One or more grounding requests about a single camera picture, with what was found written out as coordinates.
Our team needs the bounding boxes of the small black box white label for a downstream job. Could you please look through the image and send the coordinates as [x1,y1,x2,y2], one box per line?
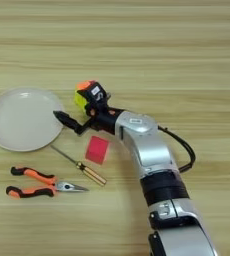
[81,81,110,111]

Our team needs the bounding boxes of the red foam cube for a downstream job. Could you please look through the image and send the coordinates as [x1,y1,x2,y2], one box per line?
[84,135,111,166]

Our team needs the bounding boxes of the round white plate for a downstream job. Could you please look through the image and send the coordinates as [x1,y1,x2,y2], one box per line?
[0,87,66,153]

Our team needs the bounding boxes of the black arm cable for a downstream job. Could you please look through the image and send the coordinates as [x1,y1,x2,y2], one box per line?
[157,124,197,174]

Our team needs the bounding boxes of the screwdriver with amber handle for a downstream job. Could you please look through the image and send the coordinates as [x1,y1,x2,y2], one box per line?
[50,144,108,187]

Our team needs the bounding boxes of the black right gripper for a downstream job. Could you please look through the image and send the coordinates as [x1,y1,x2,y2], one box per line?
[52,104,126,136]

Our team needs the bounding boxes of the orange and black pliers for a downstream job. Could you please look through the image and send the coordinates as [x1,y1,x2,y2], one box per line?
[5,166,90,200]

